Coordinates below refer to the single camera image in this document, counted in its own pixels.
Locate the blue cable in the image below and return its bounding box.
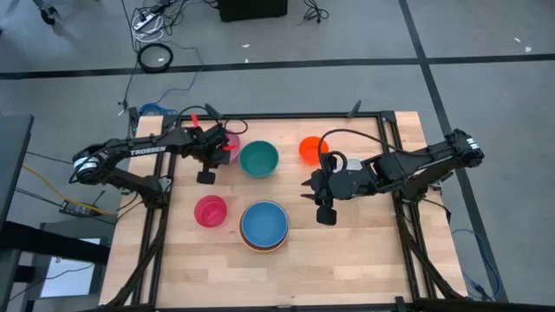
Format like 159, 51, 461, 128
450, 228, 502, 301
138, 102, 179, 117

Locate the pink plastic bowl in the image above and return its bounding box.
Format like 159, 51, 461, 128
224, 131, 242, 164

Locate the black ring on floor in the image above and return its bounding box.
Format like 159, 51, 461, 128
136, 42, 174, 74

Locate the black floor cable tangle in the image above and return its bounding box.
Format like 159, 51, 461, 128
149, 0, 220, 31

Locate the black aluminium table frame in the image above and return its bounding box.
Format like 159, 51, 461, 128
82, 110, 555, 312

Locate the black side table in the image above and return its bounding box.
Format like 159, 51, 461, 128
0, 113, 35, 229

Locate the black furniture beam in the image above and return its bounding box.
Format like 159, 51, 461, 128
0, 220, 110, 264

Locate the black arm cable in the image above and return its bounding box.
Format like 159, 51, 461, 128
171, 104, 249, 136
317, 127, 394, 166

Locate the white power strip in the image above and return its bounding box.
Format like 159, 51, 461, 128
132, 12, 153, 31

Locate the black power adapter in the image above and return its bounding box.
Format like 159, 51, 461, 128
58, 199, 95, 218

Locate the yellow cable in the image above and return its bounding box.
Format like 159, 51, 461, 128
21, 164, 116, 217

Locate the black box on floor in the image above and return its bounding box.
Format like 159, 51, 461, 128
218, 0, 289, 23

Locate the black cable bundle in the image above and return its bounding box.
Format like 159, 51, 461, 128
298, 0, 330, 26

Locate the large orange plastic bowl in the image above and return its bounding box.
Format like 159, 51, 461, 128
238, 223, 291, 254

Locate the white sheet under table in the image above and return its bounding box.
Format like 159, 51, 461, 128
40, 237, 103, 300

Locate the medium blue plastic bowl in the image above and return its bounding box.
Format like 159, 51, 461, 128
240, 201, 290, 249

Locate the black chair caster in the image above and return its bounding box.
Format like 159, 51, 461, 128
32, 0, 62, 26

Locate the long black floor cable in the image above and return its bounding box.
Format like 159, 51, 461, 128
117, 0, 142, 117

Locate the teal plastic bowl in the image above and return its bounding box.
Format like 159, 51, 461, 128
238, 140, 280, 179

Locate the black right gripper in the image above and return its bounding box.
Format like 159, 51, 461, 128
301, 151, 375, 227

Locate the small orange-red plastic bowl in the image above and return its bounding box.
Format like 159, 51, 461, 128
297, 135, 330, 167

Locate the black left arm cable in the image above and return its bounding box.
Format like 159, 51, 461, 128
171, 104, 249, 136

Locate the small red plastic bowl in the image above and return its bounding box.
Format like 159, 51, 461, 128
193, 194, 228, 229

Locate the white coiled cable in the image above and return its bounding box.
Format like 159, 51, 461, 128
131, 12, 167, 43

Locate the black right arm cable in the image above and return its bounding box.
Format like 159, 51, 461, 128
317, 127, 394, 166

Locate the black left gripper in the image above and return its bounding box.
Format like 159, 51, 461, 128
189, 124, 232, 185

